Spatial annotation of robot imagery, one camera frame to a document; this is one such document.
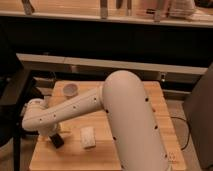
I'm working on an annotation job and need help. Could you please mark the black side table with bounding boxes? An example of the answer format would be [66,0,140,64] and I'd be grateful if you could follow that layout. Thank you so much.
[0,69,43,171]

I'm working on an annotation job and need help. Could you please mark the black eraser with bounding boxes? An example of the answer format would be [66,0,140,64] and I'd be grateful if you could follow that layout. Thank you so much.
[50,134,64,148]

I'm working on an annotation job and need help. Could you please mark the white sponge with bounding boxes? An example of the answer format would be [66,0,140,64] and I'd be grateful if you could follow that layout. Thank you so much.
[81,126,96,149]

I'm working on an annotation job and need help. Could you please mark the dark cabinet right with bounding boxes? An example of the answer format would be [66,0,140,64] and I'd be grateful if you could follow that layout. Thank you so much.
[183,63,213,171]

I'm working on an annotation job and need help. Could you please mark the black cable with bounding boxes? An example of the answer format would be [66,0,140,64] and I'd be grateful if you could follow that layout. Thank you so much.
[170,115,191,152]

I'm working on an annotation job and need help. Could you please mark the wooden work table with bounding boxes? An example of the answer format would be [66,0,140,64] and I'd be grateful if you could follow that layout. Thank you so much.
[29,81,187,171]

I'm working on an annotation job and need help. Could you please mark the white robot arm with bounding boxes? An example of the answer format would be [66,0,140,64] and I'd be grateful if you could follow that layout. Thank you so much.
[22,70,171,171]

